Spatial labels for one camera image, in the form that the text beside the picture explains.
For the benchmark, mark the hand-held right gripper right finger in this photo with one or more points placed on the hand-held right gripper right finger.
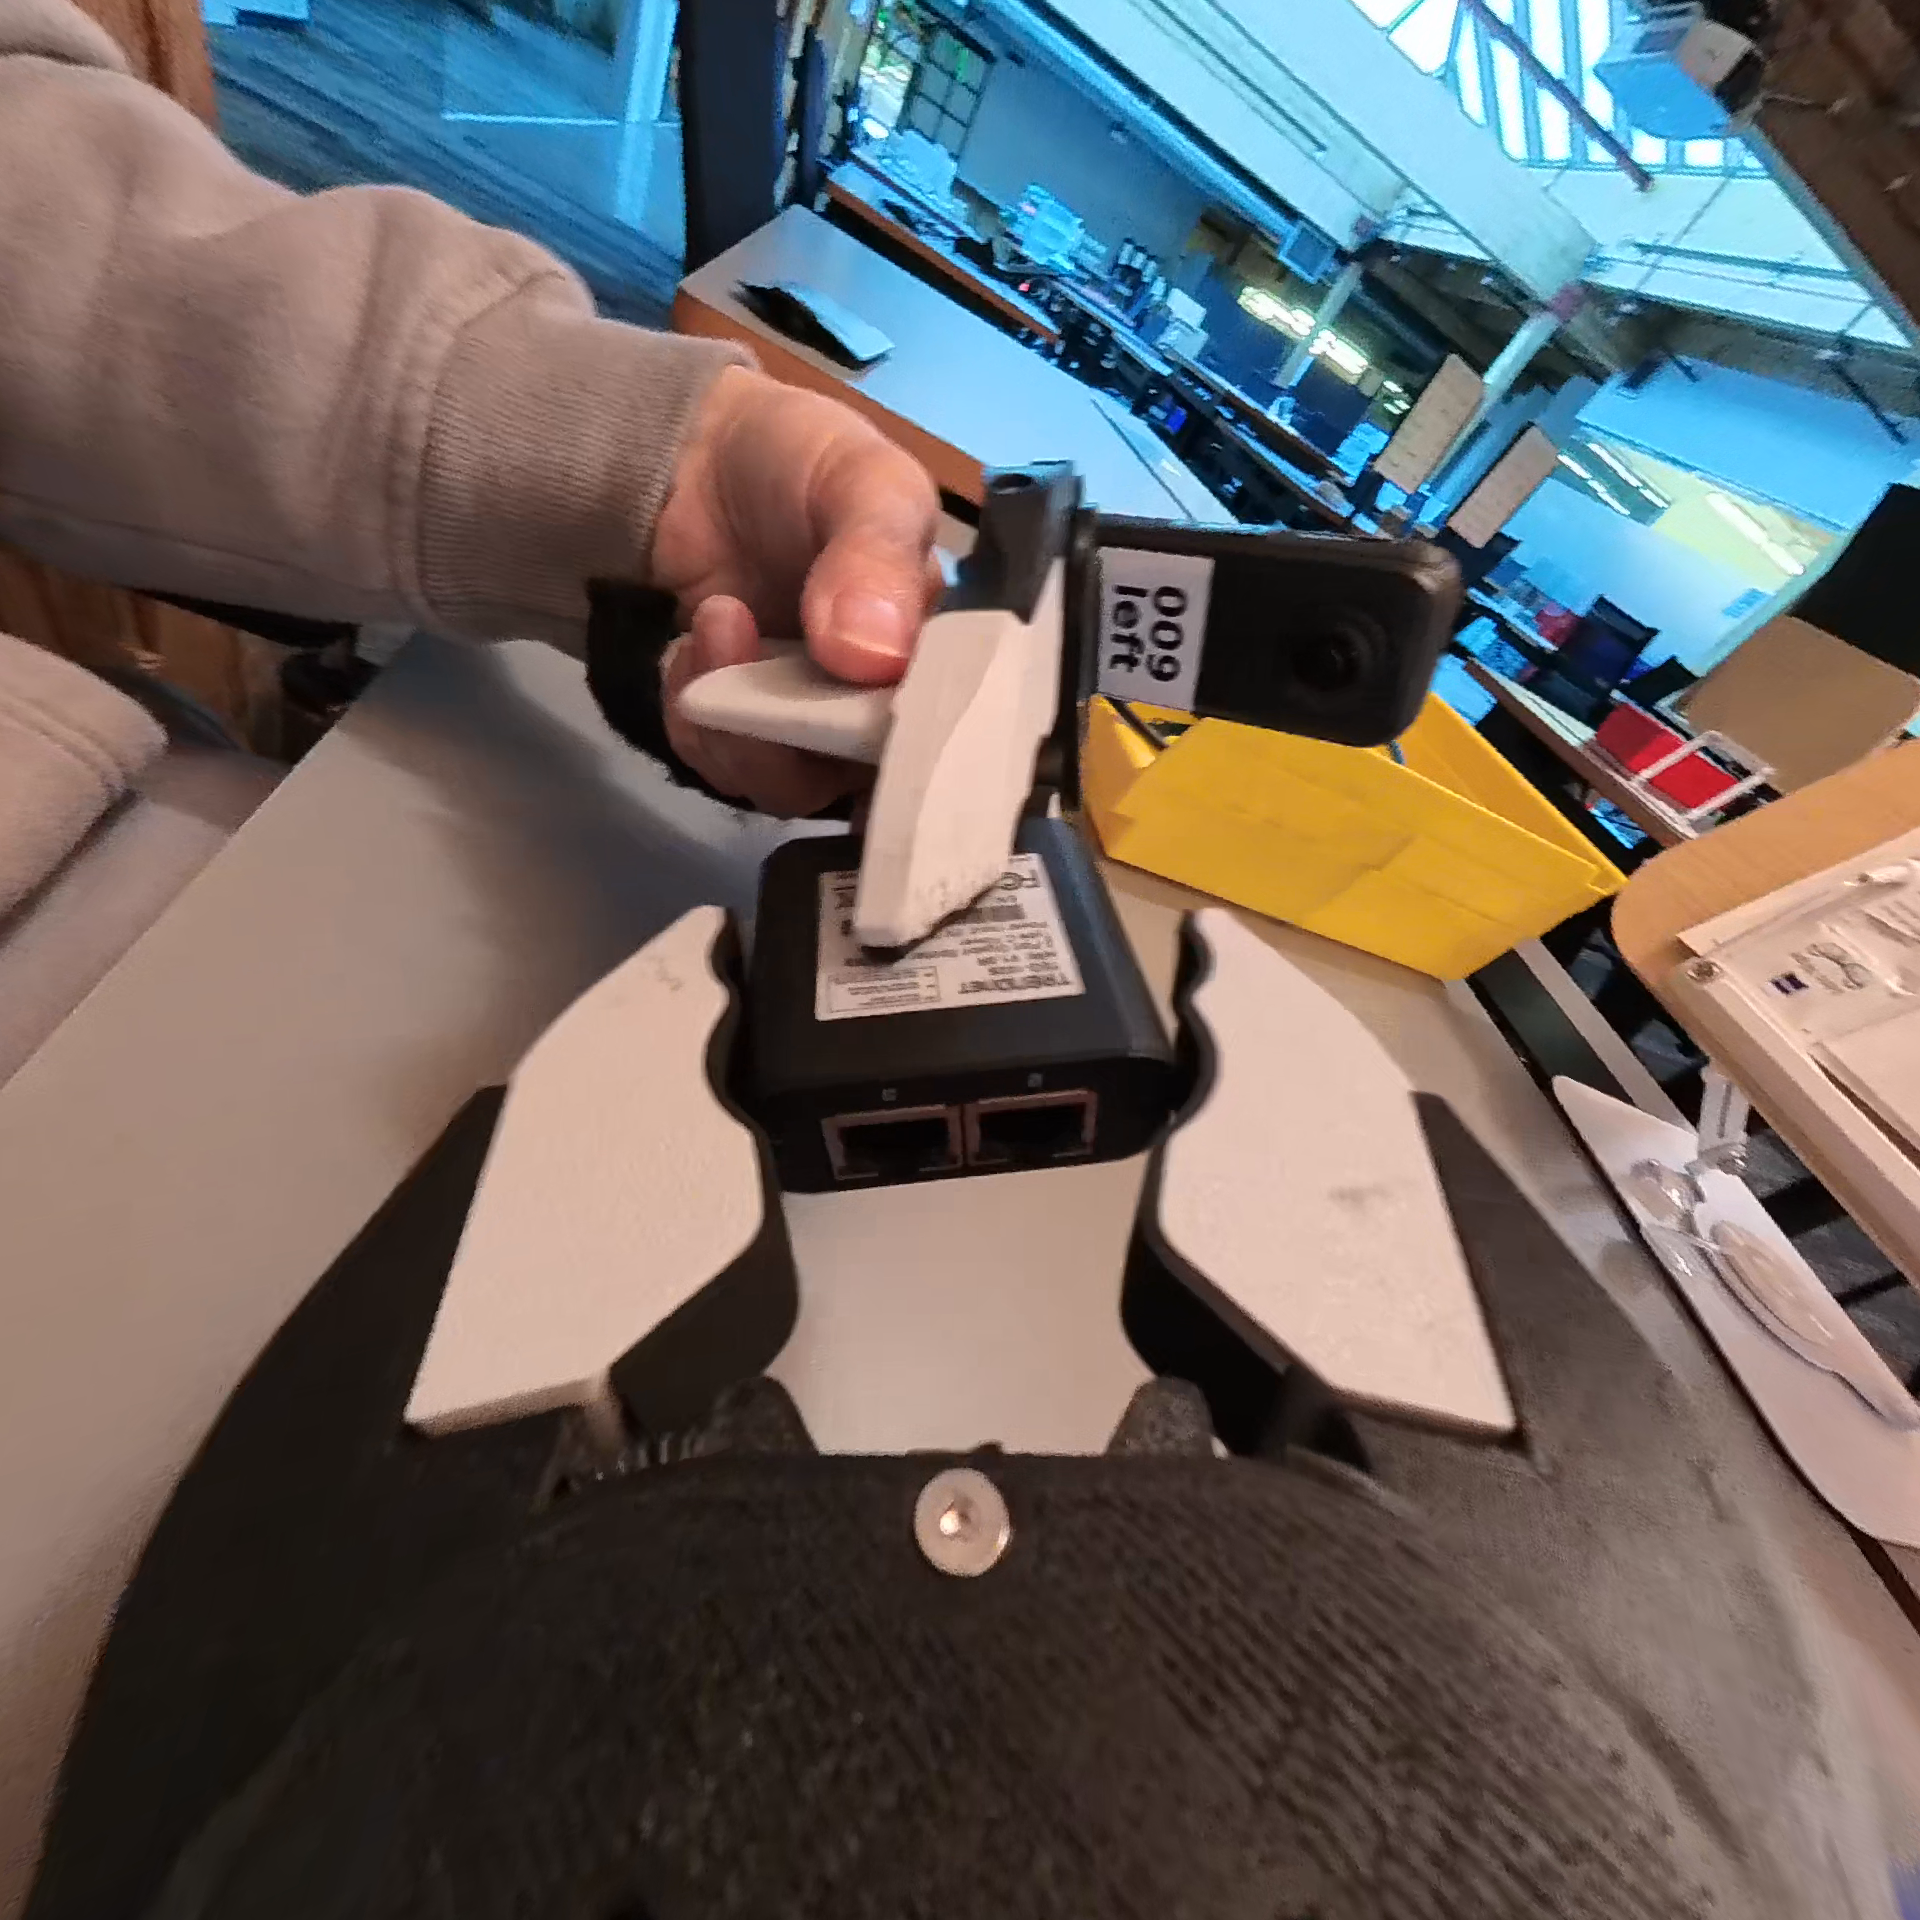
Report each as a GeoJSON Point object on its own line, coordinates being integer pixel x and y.
{"type": "Point", "coordinates": [1318, 1201]}

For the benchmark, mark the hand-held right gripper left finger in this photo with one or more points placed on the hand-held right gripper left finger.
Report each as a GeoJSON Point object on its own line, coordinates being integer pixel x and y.
{"type": "Point", "coordinates": [601, 1185]}

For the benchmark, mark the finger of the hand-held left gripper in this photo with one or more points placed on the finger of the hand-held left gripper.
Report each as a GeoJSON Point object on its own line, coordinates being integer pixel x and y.
{"type": "Point", "coordinates": [958, 751]}

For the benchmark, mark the black network power adapter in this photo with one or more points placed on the black network power adapter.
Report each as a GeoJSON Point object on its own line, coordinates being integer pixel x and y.
{"type": "Point", "coordinates": [958, 1081]}

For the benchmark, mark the person's left forearm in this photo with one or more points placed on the person's left forearm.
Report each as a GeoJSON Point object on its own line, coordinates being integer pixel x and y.
{"type": "Point", "coordinates": [301, 374]}

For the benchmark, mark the person's left hand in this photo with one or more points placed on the person's left hand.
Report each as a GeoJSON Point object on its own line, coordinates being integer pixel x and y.
{"type": "Point", "coordinates": [795, 492]}

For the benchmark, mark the yellow plastic bin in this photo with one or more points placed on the yellow plastic bin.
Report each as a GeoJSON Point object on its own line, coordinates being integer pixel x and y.
{"type": "Point", "coordinates": [1350, 854]}

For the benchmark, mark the red box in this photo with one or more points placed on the red box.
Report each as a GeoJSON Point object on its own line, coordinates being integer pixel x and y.
{"type": "Point", "coordinates": [1664, 760]}

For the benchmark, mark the long white table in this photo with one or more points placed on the long white table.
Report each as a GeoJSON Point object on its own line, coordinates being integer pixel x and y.
{"type": "Point", "coordinates": [958, 374]}

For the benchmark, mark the black flat pouch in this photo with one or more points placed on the black flat pouch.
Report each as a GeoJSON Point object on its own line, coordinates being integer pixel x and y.
{"type": "Point", "coordinates": [818, 323]}

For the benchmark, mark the wooden table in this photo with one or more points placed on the wooden table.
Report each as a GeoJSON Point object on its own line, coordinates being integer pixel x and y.
{"type": "Point", "coordinates": [1697, 883]}

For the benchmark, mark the papers in clear sleeve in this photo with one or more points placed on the papers in clear sleeve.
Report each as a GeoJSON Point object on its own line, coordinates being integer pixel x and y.
{"type": "Point", "coordinates": [1829, 976]}

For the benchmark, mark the person's grey hoodie torso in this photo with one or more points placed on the person's grey hoodie torso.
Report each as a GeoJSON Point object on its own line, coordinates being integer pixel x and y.
{"type": "Point", "coordinates": [89, 842]}

